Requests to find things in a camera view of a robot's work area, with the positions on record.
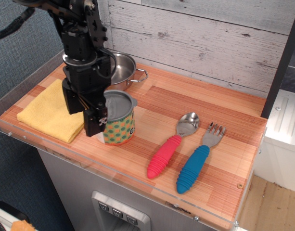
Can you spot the toy can with dotted label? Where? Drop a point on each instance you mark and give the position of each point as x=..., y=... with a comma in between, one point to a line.
x=120, y=125

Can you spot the silver dispenser button panel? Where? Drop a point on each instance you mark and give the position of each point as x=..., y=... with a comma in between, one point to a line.
x=114, y=215

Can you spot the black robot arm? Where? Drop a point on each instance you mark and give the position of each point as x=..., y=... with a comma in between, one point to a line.
x=78, y=25

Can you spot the silver toy cabinet front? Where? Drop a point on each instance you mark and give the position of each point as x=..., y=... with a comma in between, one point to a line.
x=75, y=185

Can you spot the orange object bottom left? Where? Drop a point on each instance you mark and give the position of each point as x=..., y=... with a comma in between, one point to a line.
x=22, y=225

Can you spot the clear acrylic guard rail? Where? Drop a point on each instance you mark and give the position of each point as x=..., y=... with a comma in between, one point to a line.
x=169, y=92

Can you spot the fork with blue handle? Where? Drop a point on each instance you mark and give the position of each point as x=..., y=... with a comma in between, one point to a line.
x=193, y=166

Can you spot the spoon with red handle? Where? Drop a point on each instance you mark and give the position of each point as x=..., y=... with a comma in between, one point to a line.
x=187, y=125

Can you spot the stainless steel toy pot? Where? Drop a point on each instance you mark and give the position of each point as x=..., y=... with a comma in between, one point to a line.
x=126, y=72

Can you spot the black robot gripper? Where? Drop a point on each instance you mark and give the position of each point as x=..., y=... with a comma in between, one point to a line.
x=83, y=90

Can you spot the yellow folded cloth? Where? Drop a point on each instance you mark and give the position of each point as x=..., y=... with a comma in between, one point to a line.
x=48, y=114

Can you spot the white toy appliance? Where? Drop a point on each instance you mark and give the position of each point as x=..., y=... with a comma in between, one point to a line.
x=275, y=161

